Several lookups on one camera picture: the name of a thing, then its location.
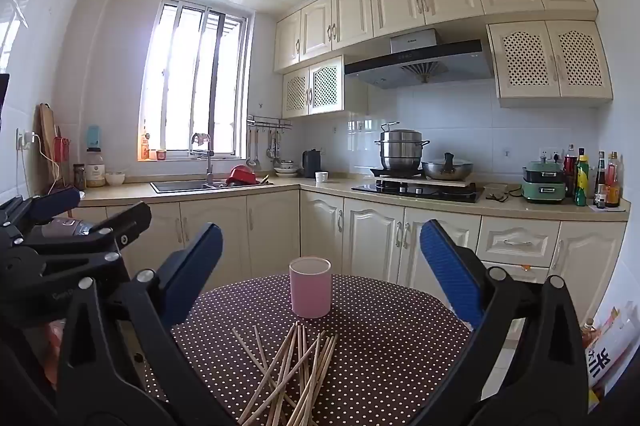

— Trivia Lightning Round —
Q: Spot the steel wok with lid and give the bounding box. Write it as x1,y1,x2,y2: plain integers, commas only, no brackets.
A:
421,152,474,182

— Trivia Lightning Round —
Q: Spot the cream lattice door wall cabinet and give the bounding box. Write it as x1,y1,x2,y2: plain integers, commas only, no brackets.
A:
281,55,347,119
486,20,615,109

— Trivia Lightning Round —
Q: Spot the metal utensil rail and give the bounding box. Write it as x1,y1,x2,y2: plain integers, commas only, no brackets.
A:
246,114,294,130

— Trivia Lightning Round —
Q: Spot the black gas stove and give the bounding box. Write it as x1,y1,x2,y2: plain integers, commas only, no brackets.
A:
351,180,486,205

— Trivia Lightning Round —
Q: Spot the glass jar with white lid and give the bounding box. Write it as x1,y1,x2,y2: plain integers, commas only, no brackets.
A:
84,148,107,188

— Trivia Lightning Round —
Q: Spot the black electric kettle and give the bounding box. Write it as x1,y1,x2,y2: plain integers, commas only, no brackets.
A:
301,149,322,180

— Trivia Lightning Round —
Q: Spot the orange white printed bag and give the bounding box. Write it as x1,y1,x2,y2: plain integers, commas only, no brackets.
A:
582,300,640,409

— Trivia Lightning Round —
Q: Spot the wooden cutting board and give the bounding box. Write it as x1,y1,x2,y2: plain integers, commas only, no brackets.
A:
39,102,60,189

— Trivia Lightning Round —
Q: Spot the green yellow bottle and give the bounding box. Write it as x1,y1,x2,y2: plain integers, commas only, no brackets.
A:
574,148,590,207

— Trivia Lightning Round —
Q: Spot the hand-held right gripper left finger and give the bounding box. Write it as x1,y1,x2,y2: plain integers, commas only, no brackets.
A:
55,222,236,426

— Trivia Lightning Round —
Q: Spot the metal sink faucet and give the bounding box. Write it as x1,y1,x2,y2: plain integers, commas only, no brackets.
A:
191,132,216,188

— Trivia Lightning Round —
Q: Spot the red colander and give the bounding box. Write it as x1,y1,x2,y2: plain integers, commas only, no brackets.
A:
225,164,260,187

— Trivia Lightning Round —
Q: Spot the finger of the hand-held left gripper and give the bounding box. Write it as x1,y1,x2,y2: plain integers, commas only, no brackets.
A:
0,201,152,324
0,187,82,248

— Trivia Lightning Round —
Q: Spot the green electric cooker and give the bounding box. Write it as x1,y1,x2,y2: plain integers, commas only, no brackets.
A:
521,157,569,205

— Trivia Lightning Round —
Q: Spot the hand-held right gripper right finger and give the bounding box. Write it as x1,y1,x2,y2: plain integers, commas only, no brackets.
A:
410,220,590,426

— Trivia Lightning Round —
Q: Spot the pink cup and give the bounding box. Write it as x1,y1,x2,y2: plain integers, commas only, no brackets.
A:
289,257,333,320

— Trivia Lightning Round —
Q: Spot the steel kitchen sink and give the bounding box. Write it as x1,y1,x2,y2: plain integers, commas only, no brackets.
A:
150,179,228,195

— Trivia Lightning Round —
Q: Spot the kitchen window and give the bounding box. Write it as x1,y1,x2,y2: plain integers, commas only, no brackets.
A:
139,0,251,163

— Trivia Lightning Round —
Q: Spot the wall socket with charger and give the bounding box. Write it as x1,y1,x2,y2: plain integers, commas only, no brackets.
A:
16,127,40,153

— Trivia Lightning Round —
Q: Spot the black range hood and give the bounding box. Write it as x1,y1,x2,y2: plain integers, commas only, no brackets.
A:
344,28,497,90

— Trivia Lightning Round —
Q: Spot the white charger cable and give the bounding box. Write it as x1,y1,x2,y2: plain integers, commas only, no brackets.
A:
31,133,62,196

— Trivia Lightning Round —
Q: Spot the dark sauce bottle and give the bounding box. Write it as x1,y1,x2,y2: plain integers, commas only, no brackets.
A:
593,150,609,210

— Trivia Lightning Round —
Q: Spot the steel steamer pot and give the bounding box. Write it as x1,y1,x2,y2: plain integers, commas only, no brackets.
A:
374,121,431,172

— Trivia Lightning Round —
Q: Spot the brown polka dot tablecloth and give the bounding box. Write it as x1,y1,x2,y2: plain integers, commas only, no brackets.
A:
144,273,475,426

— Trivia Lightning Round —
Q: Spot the hanging metal skimmer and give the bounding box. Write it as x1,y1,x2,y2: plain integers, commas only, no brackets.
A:
265,128,282,168

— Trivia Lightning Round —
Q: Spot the red label bottle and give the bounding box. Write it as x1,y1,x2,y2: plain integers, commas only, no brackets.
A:
563,144,577,199

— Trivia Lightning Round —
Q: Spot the reddish sauce bottle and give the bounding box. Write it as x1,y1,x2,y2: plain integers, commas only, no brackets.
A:
606,150,622,208

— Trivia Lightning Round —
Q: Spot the light wooden stove board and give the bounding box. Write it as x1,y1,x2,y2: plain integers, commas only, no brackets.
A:
376,172,477,185

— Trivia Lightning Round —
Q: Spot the bunch of wooden chopsticks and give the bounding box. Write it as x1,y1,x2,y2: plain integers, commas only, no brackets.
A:
231,320,340,426

